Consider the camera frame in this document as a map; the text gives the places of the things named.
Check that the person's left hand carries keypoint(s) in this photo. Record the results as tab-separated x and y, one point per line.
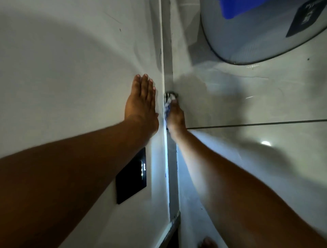
141	109

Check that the person's right hand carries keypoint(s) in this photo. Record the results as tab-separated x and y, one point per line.
176	120

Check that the person's right fingers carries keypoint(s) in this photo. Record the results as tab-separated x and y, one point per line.
174	104

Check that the person's left middle finger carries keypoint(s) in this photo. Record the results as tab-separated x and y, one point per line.
150	89

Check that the person's left little finger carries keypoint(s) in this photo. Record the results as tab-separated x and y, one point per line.
136	85

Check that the person's right forearm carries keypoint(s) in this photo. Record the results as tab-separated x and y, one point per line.
242	199

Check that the person's left forearm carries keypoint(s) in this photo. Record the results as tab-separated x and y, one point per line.
63	178

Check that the white water heater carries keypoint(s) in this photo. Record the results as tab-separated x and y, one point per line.
255	35

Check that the blue sticker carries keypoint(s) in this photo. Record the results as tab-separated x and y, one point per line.
237	7

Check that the grey door frame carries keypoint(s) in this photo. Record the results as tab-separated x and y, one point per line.
171	166

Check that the black wall switch panel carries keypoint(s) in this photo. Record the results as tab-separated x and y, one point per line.
131	177

